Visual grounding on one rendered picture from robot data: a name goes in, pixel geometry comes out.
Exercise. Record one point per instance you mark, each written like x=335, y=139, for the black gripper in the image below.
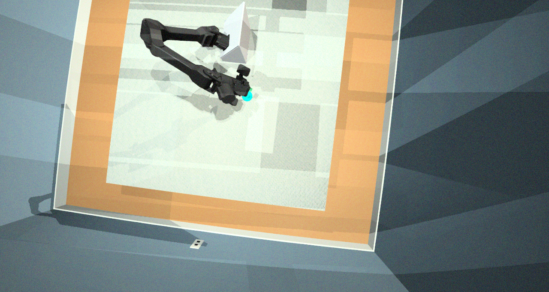
x=243, y=71

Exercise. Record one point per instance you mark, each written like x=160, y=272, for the cyan circle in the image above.
x=248, y=97

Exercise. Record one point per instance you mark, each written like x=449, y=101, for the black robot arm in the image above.
x=154, y=34

